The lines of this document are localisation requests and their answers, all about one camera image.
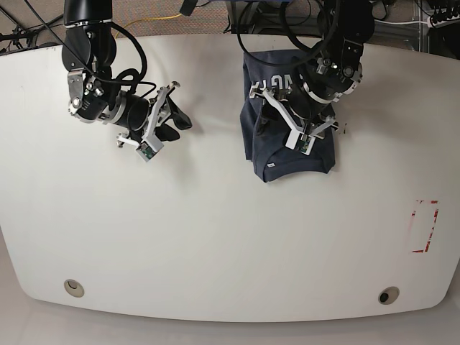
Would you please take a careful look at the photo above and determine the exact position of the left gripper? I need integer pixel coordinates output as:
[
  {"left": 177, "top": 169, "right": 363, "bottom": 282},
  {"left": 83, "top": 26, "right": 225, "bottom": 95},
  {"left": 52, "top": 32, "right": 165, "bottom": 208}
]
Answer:
[{"left": 254, "top": 56, "right": 362, "bottom": 135}]

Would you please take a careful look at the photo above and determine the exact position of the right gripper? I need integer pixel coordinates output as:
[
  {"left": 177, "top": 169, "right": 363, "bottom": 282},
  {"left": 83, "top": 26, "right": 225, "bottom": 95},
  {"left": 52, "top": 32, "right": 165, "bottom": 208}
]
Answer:
[{"left": 68, "top": 70, "right": 193, "bottom": 142}]

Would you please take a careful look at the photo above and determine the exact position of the dark blue T-shirt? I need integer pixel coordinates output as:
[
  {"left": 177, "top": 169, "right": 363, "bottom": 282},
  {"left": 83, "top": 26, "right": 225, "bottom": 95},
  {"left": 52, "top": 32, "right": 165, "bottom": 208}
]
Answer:
[{"left": 240, "top": 50, "right": 351, "bottom": 183}]

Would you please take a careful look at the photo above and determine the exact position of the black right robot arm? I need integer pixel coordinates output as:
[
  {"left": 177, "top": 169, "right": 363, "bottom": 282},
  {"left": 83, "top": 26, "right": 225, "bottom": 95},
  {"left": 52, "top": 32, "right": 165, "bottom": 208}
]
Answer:
[{"left": 62, "top": 1, "right": 193, "bottom": 142}]

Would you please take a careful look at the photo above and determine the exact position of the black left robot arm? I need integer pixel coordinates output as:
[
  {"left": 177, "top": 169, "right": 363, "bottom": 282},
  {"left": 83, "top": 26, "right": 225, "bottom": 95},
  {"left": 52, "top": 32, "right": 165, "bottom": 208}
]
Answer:
[{"left": 245, "top": 1, "right": 374, "bottom": 139}]

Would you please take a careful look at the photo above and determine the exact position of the black tripod stand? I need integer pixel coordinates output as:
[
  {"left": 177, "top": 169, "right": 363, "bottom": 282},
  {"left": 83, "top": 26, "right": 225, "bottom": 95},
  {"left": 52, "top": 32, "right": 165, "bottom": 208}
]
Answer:
[{"left": 1, "top": 0, "right": 65, "bottom": 55}]

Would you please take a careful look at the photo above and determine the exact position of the red tape rectangle marking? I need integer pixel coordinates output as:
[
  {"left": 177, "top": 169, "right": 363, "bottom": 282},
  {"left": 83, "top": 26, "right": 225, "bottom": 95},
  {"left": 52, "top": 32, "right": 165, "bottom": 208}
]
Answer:
[{"left": 408, "top": 200, "right": 439, "bottom": 254}]

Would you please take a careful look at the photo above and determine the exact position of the white power strip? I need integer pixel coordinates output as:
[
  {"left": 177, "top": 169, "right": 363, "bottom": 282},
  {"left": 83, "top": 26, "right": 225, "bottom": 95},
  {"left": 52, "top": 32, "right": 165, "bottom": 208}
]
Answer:
[{"left": 427, "top": 9, "right": 459, "bottom": 28}]

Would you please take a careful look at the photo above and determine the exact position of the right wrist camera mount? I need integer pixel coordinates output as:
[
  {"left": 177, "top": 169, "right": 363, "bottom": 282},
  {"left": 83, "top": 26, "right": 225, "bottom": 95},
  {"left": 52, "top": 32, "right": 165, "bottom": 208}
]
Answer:
[{"left": 116, "top": 81, "right": 180, "bottom": 162}]

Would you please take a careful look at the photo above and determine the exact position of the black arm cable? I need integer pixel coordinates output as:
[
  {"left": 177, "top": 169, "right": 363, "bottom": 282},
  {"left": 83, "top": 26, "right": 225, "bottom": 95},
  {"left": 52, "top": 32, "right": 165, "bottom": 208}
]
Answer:
[{"left": 24, "top": 0, "right": 159, "bottom": 94}]

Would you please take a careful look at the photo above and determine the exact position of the yellow cable on floor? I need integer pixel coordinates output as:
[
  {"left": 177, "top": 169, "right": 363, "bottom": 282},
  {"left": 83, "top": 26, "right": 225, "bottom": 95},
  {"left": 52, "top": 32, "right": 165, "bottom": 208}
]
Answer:
[{"left": 114, "top": 11, "right": 183, "bottom": 39}]

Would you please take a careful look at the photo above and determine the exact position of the left table cable grommet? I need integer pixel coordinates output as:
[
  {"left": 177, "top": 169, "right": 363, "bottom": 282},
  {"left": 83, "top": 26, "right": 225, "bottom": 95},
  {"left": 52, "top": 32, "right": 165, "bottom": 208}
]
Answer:
[{"left": 64, "top": 280, "right": 85, "bottom": 298}]

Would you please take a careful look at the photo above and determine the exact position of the table cable grommet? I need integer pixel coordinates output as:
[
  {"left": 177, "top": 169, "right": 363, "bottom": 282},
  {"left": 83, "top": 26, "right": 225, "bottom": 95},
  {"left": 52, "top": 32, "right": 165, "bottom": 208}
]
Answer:
[
  {"left": 64, "top": 280, "right": 85, "bottom": 298},
  {"left": 378, "top": 286, "right": 400, "bottom": 305}
]

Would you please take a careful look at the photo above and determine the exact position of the right table cable grommet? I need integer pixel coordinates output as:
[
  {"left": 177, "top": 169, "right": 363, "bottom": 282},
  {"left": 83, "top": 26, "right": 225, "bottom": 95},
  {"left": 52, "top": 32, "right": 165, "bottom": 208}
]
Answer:
[{"left": 378, "top": 286, "right": 400, "bottom": 305}]

